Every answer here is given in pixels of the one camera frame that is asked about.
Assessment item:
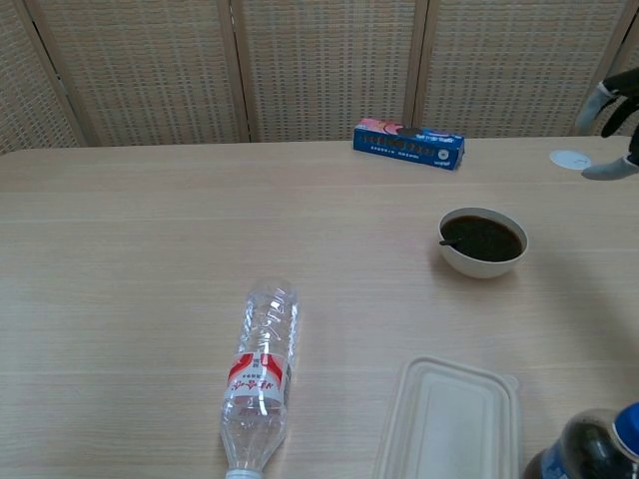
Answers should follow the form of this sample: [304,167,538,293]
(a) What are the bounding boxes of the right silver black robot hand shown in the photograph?
[573,67,639,182]

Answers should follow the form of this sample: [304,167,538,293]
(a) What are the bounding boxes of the white bowl of dark liquid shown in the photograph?
[438,207,529,279]

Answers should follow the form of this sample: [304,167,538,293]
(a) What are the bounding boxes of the blue cardboard box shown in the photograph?
[352,117,465,172]

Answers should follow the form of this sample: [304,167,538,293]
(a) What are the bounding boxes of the white takeaway food container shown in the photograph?
[371,353,520,479]

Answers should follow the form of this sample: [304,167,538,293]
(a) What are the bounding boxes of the woven bamboo screen panel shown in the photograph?
[411,0,630,140]
[229,0,430,144]
[0,0,89,156]
[22,0,251,149]
[581,14,639,139]

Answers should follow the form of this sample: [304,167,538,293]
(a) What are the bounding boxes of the white round table cap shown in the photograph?
[548,149,594,172]

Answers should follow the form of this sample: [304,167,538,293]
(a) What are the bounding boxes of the dark drink bottle blue cap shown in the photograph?
[521,400,639,479]

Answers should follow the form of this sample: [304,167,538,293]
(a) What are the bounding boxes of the clear plastic water bottle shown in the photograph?
[219,277,301,479]

